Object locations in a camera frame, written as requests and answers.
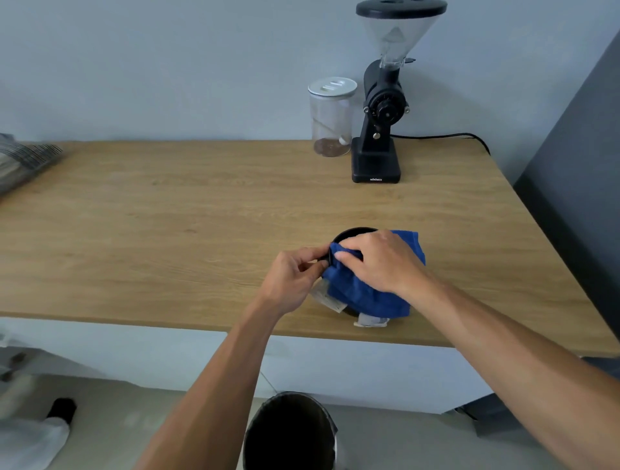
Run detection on person's left hand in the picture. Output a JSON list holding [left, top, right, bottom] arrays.
[[259, 246, 331, 316]]

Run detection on person's right hand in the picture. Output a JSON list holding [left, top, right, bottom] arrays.
[[333, 230, 428, 296]]

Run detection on black round cup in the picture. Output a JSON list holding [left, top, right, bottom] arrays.
[[329, 227, 379, 318]]

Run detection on blue cleaning cloth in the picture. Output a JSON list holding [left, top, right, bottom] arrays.
[[310, 230, 427, 328]]

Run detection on person's left forearm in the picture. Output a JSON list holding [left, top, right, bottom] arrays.
[[135, 296, 292, 470]]

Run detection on person's right forearm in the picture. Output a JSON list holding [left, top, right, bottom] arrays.
[[401, 265, 620, 470]]

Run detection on brown coffee beans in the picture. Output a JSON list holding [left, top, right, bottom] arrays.
[[313, 138, 351, 158]]

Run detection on white counter cabinet front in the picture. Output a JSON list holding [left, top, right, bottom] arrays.
[[0, 317, 496, 415]]

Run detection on white scoop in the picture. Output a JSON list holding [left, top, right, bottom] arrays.
[[314, 115, 350, 146]]

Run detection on clear jar with white lid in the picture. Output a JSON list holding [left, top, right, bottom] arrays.
[[308, 77, 358, 158]]

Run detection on black coffee grinder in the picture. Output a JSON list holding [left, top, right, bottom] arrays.
[[351, 0, 449, 185]]

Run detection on steel trash bin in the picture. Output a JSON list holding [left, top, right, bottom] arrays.
[[242, 391, 347, 470]]

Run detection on dark grey cabinet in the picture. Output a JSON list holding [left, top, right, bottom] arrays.
[[454, 29, 620, 439]]

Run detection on person's black shoe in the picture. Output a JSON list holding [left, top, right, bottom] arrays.
[[46, 397, 78, 426]]

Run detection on person's white trouser leg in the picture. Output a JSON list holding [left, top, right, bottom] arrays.
[[0, 416, 71, 470]]

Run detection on black power cable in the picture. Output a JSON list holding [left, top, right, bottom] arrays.
[[390, 133, 491, 156]]

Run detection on metal wire dish rack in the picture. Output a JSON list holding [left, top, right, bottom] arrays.
[[0, 133, 64, 197]]

